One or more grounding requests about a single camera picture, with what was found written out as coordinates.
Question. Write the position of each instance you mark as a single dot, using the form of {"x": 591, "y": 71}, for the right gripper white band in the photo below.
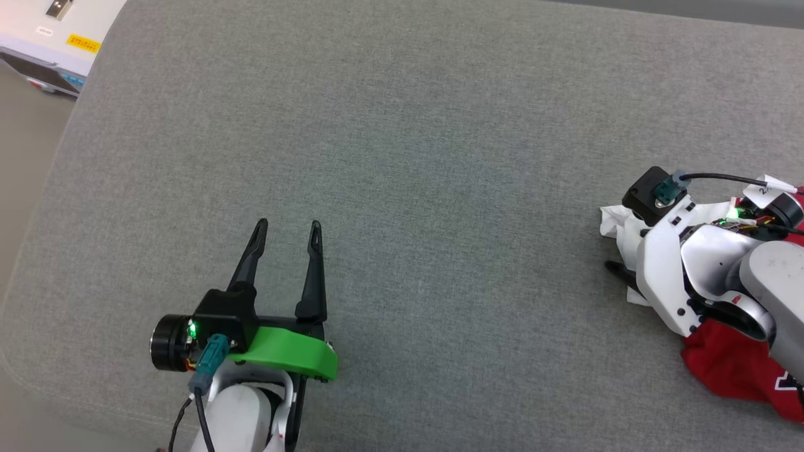
{"x": 662, "y": 276}

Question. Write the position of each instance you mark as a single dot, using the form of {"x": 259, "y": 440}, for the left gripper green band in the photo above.
{"x": 282, "y": 355}

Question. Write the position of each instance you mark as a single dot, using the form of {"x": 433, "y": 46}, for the red and white garment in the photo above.
{"x": 722, "y": 370}

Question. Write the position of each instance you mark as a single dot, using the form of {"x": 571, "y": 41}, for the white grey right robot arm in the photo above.
{"x": 772, "y": 282}

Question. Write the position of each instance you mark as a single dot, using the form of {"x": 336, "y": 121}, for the white box with yellow label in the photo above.
{"x": 56, "y": 31}

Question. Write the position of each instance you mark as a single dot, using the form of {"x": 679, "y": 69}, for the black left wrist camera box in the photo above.
{"x": 223, "y": 317}

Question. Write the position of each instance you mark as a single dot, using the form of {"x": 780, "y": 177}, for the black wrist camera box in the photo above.
{"x": 644, "y": 194}
{"x": 223, "y": 317}

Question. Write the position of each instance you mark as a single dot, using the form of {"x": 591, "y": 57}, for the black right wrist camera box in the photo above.
{"x": 644, "y": 194}

